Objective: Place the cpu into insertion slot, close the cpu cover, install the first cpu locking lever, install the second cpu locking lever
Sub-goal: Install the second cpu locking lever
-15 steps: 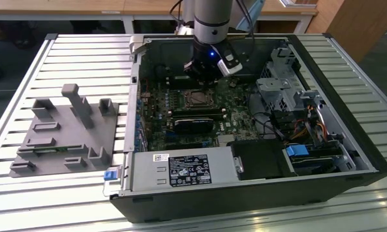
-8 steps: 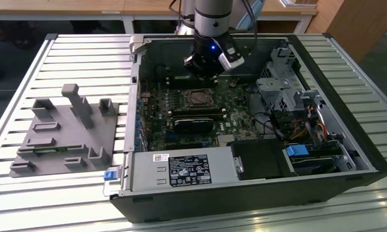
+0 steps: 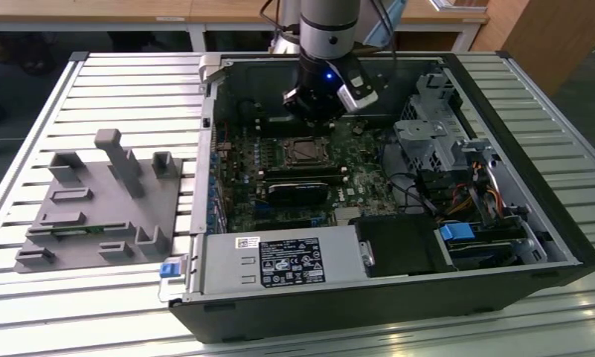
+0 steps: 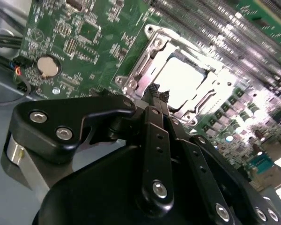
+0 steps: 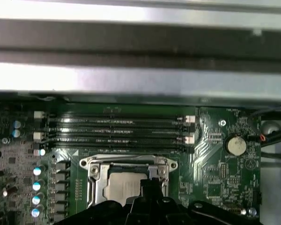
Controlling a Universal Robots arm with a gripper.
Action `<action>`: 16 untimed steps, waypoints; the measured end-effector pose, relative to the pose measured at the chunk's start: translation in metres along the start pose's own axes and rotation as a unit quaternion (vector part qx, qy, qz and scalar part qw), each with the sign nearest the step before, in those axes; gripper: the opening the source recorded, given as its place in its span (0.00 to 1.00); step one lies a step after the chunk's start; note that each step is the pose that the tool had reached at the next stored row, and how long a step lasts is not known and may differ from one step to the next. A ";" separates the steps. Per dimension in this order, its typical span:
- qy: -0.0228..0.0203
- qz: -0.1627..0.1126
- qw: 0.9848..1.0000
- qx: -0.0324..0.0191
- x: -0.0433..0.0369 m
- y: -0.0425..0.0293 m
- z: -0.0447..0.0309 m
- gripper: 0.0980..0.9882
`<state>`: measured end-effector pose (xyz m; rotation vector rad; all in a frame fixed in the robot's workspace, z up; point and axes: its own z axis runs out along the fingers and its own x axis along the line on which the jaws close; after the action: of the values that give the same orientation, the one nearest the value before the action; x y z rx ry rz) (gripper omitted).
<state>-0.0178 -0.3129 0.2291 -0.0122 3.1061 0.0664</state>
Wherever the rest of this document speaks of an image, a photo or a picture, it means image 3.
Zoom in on blue case latch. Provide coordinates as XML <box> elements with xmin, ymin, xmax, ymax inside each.
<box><xmin>160</xmin><ymin>261</ymin><xmax>188</xmax><ymax>279</ymax></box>

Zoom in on yellow orange wire bundle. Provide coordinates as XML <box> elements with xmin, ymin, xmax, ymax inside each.
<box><xmin>443</xmin><ymin>163</ymin><xmax>507</xmax><ymax>219</ymax></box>

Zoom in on silver power supply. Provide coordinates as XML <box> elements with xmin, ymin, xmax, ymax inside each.
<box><xmin>196</xmin><ymin>224</ymin><xmax>377</xmax><ymax>300</ymax></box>

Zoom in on pale blue teach pendant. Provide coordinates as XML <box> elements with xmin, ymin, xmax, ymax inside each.
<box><xmin>365</xmin><ymin>0</ymin><xmax>409</xmax><ymax>48</ymax></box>

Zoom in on RAM slot white clips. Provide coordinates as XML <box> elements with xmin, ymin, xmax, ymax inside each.
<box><xmin>263</xmin><ymin>170</ymin><xmax>346</xmax><ymax>176</ymax></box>

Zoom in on wooden top desk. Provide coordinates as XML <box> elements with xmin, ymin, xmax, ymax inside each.
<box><xmin>0</xmin><ymin>0</ymin><xmax>493</xmax><ymax>53</ymax></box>

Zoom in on wooden cabinet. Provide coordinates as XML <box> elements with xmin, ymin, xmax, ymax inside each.
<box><xmin>469</xmin><ymin>0</ymin><xmax>595</xmax><ymax>100</ymax></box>

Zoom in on silver disk bay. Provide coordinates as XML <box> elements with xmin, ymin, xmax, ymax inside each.
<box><xmin>443</xmin><ymin>215</ymin><xmax>550</xmax><ymax>272</ymax></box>

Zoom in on blue disk carrier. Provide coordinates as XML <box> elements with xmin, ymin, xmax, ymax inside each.
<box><xmin>439</xmin><ymin>221</ymin><xmax>478</xmax><ymax>245</ymax></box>

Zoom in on grey parts rack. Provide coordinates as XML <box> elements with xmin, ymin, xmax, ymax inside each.
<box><xmin>13</xmin><ymin>128</ymin><xmax>186</xmax><ymax>275</ymax></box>

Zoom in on metal socket cover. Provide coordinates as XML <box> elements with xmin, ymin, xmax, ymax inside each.
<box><xmin>282</xmin><ymin>138</ymin><xmax>330</xmax><ymax>165</ymax></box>

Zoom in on CPU socket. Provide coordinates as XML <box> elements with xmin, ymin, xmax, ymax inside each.
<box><xmin>276</xmin><ymin>136</ymin><xmax>332</xmax><ymax>167</ymax></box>

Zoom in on green RAM stick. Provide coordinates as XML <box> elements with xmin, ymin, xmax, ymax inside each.
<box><xmin>51</xmin><ymin>225</ymin><xmax>107</xmax><ymax>237</ymax></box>

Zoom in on RAM slot black clips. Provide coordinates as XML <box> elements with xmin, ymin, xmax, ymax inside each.
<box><xmin>263</xmin><ymin>173</ymin><xmax>346</xmax><ymax>179</ymax></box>
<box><xmin>263</xmin><ymin>167</ymin><xmax>344</xmax><ymax>173</ymax></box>

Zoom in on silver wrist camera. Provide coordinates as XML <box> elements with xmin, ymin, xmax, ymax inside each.
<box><xmin>335</xmin><ymin>61</ymin><xmax>381</xmax><ymax>112</ymax></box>

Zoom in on black and silver PC case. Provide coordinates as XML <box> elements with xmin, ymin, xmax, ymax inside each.
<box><xmin>156</xmin><ymin>51</ymin><xmax>595</xmax><ymax>345</ymax></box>

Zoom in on graphics card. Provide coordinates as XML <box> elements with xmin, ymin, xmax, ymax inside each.
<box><xmin>266</xmin><ymin>181</ymin><xmax>331</xmax><ymax>207</ymax></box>

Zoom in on silver perforated drive cage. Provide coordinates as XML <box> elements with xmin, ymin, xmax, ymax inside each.
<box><xmin>393</xmin><ymin>72</ymin><xmax>495</xmax><ymax>176</ymax></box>

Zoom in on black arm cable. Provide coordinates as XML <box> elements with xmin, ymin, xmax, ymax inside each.
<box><xmin>371</xmin><ymin>0</ymin><xmax>401</xmax><ymax>81</ymax></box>

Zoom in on silver chipset heatsink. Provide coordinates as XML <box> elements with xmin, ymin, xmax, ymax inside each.
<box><xmin>334</xmin><ymin>207</ymin><xmax>366</xmax><ymax>225</ymax></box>

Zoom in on silver topped CPU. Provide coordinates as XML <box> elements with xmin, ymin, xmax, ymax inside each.
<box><xmin>290</xmin><ymin>141</ymin><xmax>323</xmax><ymax>161</ymax></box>

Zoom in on green motherboard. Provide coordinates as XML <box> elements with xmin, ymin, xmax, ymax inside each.
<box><xmin>208</xmin><ymin>124</ymin><xmax>403</xmax><ymax>232</ymax></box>

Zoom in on black plastic cover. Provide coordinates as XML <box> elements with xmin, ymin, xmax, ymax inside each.
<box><xmin>350</xmin><ymin>214</ymin><xmax>455</xmax><ymax>279</ymax></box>

